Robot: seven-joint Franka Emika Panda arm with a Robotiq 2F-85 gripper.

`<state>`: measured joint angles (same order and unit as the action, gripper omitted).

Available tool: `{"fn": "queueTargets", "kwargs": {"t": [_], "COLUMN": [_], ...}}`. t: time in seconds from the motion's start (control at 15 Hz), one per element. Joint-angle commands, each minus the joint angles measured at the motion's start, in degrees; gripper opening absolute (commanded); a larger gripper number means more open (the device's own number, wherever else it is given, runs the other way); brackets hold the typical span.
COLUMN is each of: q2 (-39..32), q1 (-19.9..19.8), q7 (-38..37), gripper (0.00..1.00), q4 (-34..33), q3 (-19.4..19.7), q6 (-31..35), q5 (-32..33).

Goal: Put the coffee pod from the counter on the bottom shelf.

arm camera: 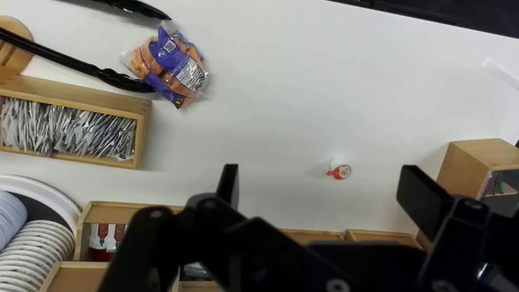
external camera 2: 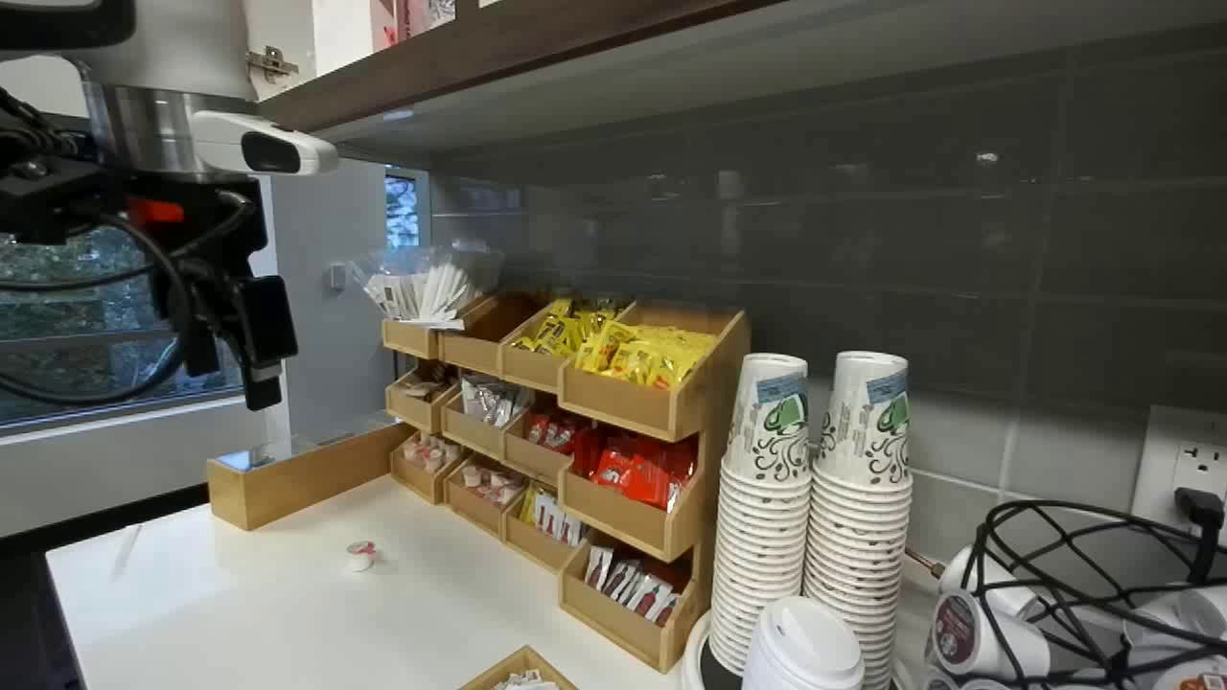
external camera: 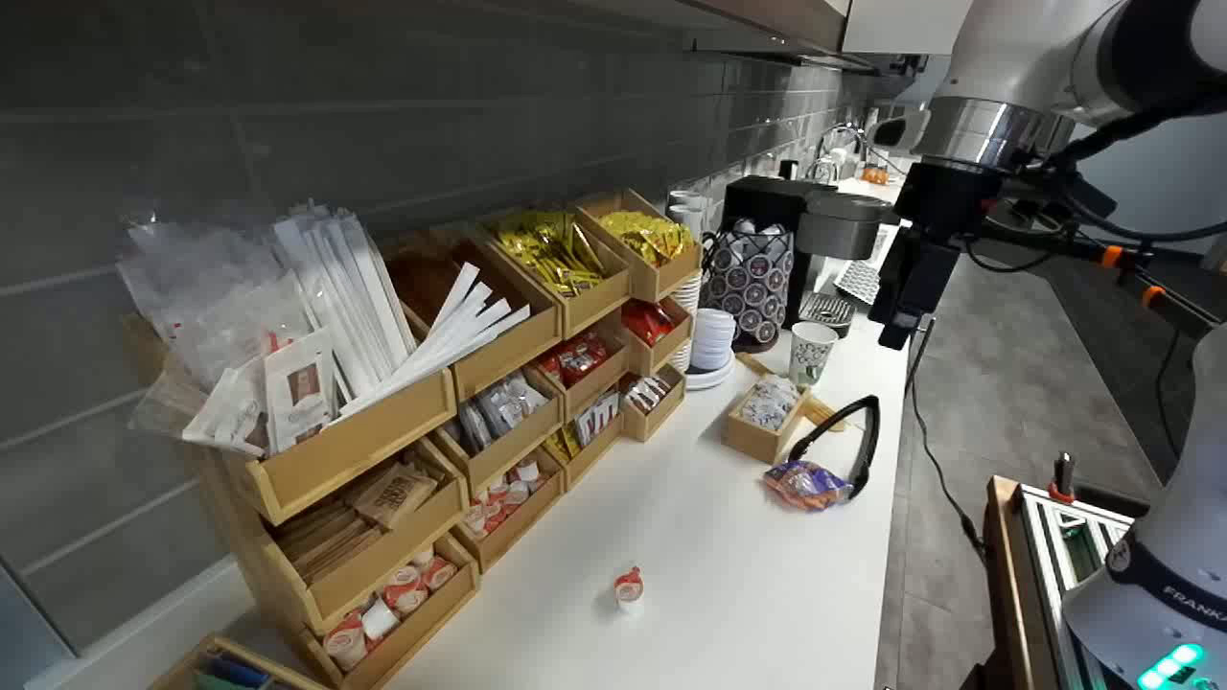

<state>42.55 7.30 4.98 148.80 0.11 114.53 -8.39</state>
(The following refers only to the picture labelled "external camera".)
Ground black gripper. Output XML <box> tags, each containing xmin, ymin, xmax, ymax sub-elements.
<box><xmin>869</xmin><ymin>160</ymin><xmax>1004</xmax><ymax>353</ymax></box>

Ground black coffee machine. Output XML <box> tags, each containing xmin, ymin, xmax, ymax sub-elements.
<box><xmin>718</xmin><ymin>172</ymin><xmax>902</xmax><ymax>326</ymax></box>

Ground white paper cup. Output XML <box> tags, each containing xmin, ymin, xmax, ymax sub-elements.
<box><xmin>787</xmin><ymin>320</ymin><xmax>842</xmax><ymax>394</ymax></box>

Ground patterned black white canister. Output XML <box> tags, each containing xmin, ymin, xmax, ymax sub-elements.
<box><xmin>700</xmin><ymin>218</ymin><xmax>802</xmax><ymax>353</ymax></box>

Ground white creamers pile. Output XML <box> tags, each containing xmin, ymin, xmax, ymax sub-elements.
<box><xmin>736</xmin><ymin>378</ymin><xmax>806</xmax><ymax>439</ymax></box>

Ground small wooden box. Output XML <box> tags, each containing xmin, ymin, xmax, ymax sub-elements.
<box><xmin>718</xmin><ymin>372</ymin><xmax>834</xmax><ymax>463</ymax></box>

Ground colourful snack packet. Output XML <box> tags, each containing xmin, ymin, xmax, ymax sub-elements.
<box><xmin>759</xmin><ymin>455</ymin><xmax>853</xmax><ymax>517</ymax></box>

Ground red packets pile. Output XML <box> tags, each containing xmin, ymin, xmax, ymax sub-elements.
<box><xmin>542</xmin><ymin>335</ymin><xmax>614</xmax><ymax>392</ymax></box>
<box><xmin>619</xmin><ymin>301</ymin><xmax>683</xmax><ymax>348</ymax></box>

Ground white packets pile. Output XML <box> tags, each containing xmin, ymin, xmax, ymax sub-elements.
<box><xmin>566</xmin><ymin>392</ymin><xmax>626</xmax><ymax>450</ymax></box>
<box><xmin>626</xmin><ymin>372</ymin><xmax>676</xmax><ymax>416</ymax></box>

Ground yellow packets pile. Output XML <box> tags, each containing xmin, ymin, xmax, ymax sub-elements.
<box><xmin>593</xmin><ymin>206</ymin><xmax>692</xmax><ymax>273</ymax></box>

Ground wooden aluminium cart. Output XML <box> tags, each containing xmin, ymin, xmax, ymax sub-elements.
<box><xmin>977</xmin><ymin>473</ymin><xmax>1144</xmax><ymax>690</ymax></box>

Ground wooden upper cabinet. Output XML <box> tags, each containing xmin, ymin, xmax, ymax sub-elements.
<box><xmin>686</xmin><ymin>0</ymin><xmax>853</xmax><ymax>61</ymax></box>

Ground gold foil packets pile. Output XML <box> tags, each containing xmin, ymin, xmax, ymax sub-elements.
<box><xmin>495</xmin><ymin>211</ymin><xmax>604</xmax><ymax>301</ymax></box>

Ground grey packets pile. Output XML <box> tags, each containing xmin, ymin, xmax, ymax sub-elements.
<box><xmin>455</xmin><ymin>378</ymin><xmax>553</xmax><ymax>452</ymax></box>

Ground white stick packets bundle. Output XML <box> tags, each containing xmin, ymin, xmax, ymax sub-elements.
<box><xmin>387</xmin><ymin>261</ymin><xmax>538</xmax><ymax>392</ymax></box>

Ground dark brown packets pile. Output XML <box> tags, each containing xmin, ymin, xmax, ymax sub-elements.
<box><xmin>387</xmin><ymin>240</ymin><xmax>485</xmax><ymax>326</ymax></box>

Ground brown paper packets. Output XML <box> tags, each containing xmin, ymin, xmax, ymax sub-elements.
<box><xmin>345</xmin><ymin>455</ymin><xmax>444</xmax><ymax>532</ymax></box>

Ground large wooden organizer bin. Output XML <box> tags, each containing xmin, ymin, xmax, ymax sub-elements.
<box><xmin>256</xmin><ymin>439</ymin><xmax>470</xmax><ymax>632</ymax></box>
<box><xmin>212</xmin><ymin>366</ymin><xmax>460</xmax><ymax>531</ymax></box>
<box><xmin>301</xmin><ymin>532</ymin><xmax>483</xmax><ymax>690</ymax></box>

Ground wrapped white straws bundle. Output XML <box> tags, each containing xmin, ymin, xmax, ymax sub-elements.
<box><xmin>267</xmin><ymin>201</ymin><xmax>420</xmax><ymax>402</ymax></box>

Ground white packet brown print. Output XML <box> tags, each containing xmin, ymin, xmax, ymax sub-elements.
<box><xmin>256</xmin><ymin>335</ymin><xmax>345</xmax><ymax>452</ymax></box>

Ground wooden stirrers pile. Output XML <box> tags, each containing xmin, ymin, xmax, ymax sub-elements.
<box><xmin>277</xmin><ymin>499</ymin><xmax>380</xmax><ymax>586</ymax></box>

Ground plain white packet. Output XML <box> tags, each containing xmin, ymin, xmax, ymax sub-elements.
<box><xmin>181</xmin><ymin>360</ymin><xmax>273</xmax><ymax>452</ymax></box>

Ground clear plastic bag bundle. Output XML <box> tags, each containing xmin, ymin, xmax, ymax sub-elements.
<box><xmin>116</xmin><ymin>211</ymin><xmax>318</xmax><ymax>394</ymax></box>

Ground black power cable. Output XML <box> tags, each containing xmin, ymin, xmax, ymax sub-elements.
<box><xmin>902</xmin><ymin>320</ymin><xmax>988</xmax><ymax>556</ymax></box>

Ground black cable orange clips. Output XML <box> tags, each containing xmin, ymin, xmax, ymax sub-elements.
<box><xmin>966</xmin><ymin>171</ymin><xmax>1227</xmax><ymax>330</ymax></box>

